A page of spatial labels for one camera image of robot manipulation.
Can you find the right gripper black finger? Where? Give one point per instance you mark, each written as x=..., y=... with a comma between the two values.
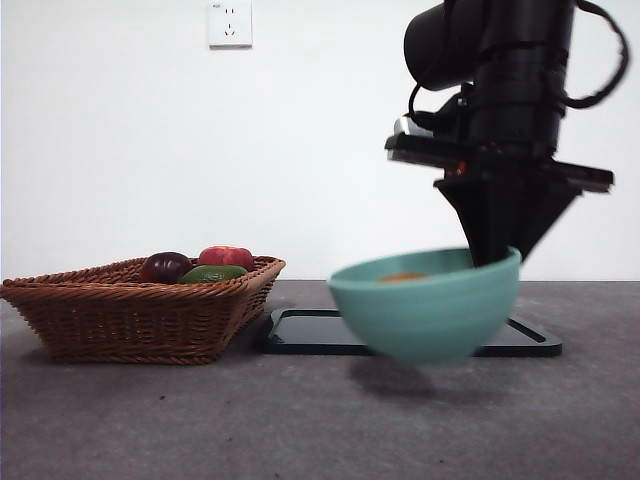
x=475, y=215
x=530, y=215

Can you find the orange-brown round fruit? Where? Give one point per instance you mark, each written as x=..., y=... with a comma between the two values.
x=404, y=276

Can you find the teal ribbed bowl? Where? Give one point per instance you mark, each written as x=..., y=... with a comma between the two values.
x=425, y=320

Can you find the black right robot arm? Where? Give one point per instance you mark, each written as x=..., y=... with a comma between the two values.
x=480, y=40

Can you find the dark rectangular tray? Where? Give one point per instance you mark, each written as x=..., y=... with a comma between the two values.
x=300, y=335

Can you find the red apple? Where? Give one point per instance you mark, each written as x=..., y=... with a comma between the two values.
x=225, y=257

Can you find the green avocado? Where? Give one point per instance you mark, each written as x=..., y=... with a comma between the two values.
x=215, y=274

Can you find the dark purple round fruit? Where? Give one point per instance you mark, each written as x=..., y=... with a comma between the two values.
x=165, y=265

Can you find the brown wicker basket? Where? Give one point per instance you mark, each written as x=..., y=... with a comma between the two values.
x=125, y=325

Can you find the right wrist grey camera box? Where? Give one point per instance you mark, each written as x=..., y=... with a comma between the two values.
x=412, y=126

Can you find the white wall socket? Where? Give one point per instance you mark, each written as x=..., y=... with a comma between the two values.
x=230, y=25

